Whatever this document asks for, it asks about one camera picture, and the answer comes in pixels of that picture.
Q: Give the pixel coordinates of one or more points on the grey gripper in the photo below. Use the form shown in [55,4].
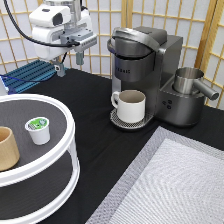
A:
[80,41]

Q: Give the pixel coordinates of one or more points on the white coffee pod green lid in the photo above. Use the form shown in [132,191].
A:
[38,128]

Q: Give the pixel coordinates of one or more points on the grey coffee machine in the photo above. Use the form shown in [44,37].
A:
[146,59]

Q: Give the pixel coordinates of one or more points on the blue ribbed tray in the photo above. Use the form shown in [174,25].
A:
[27,76]

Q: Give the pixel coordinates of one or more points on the white ceramic mug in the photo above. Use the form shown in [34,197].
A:
[129,105]

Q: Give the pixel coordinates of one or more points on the tan wooden cup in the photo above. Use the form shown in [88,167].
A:
[9,153]

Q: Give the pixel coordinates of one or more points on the white two-tier round shelf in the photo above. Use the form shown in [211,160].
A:
[46,175]

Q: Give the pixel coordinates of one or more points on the steel milk frother cup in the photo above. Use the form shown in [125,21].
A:
[188,80]

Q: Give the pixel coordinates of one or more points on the wooden shoji screen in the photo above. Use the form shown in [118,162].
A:
[199,22]

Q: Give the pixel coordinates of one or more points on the grey woven placemat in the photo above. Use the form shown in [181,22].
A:
[173,180]

